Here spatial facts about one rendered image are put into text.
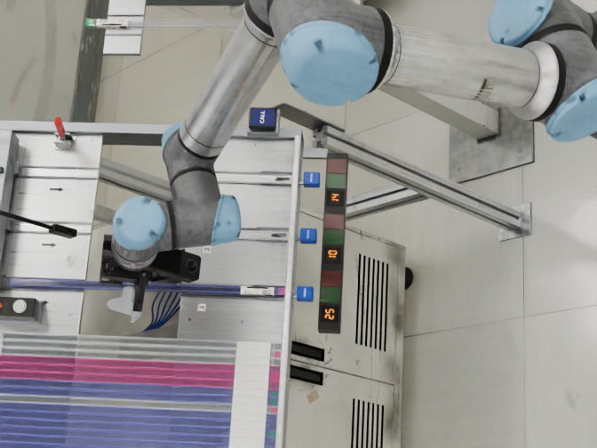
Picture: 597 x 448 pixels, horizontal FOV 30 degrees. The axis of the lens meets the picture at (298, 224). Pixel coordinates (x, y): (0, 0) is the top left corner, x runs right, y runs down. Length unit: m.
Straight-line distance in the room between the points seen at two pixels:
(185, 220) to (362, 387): 0.98
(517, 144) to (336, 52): 1.32
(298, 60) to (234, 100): 0.27
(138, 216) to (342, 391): 0.98
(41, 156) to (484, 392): 1.12
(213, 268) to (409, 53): 0.70
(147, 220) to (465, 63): 0.51
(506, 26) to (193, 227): 0.57
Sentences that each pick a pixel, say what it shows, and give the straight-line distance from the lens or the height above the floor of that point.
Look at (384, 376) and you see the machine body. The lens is 2.62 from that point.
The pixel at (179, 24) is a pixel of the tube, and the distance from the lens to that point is 2.13.
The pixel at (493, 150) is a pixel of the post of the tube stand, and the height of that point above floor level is 0.01.
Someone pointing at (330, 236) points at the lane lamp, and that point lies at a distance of 2.04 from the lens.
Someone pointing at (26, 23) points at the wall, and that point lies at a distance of 4.26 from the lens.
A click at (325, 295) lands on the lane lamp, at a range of 2.01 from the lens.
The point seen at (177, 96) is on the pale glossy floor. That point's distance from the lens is 3.86.
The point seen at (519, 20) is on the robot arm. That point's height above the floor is 0.78.
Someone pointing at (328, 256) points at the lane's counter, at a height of 0.66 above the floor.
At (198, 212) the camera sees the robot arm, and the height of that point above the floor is 1.05.
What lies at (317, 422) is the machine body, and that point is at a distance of 2.45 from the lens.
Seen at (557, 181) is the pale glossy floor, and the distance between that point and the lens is 2.60.
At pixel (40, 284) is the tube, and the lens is 2.09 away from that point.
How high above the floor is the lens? 2.01
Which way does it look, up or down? 40 degrees down
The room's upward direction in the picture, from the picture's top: 70 degrees counter-clockwise
